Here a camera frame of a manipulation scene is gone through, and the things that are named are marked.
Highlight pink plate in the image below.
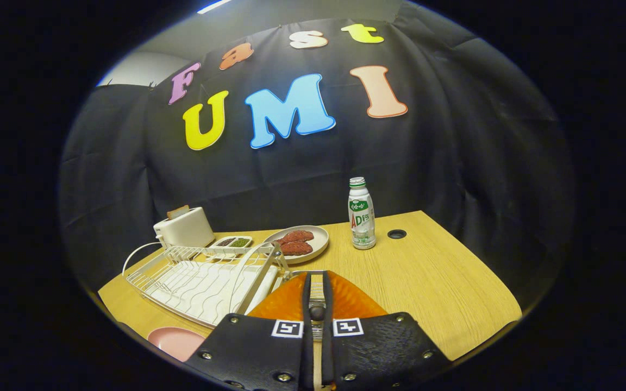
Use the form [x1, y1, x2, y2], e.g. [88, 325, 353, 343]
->
[147, 326, 206, 363]

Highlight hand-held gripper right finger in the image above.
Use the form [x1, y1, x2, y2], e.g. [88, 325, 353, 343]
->
[321, 270, 452, 391]

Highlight white toaster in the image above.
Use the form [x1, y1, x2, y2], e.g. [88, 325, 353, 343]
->
[153, 207, 216, 249]

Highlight ceiling light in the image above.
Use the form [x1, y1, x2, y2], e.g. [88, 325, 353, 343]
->
[197, 0, 233, 14]

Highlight white drink bottle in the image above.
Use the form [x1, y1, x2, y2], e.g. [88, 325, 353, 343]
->
[348, 177, 377, 250]

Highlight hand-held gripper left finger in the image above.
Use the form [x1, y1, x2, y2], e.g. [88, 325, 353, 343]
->
[185, 272, 314, 391]

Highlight beige round plate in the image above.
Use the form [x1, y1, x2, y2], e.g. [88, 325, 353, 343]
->
[262, 225, 330, 265]

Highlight metal wire basket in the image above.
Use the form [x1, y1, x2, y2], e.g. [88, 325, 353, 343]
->
[286, 270, 327, 343]

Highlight white ribbed drip tray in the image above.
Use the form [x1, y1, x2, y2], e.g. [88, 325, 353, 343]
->
[150, 262, 281, 328]

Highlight white wire dish rack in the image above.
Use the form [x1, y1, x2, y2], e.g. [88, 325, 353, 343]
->
[122, 242, 292, 329]

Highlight white divided tray with beans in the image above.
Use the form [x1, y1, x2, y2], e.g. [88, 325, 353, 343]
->
[204, 235, 254, 256]

